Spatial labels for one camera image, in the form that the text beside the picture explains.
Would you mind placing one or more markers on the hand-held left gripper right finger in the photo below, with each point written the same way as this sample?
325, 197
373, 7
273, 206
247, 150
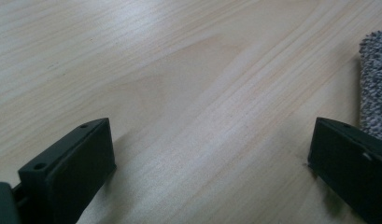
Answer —
350, 161

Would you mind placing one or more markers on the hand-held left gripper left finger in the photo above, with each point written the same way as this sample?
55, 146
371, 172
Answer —
70, 174

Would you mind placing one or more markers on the grey cloth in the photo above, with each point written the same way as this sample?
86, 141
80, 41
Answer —
375, 81

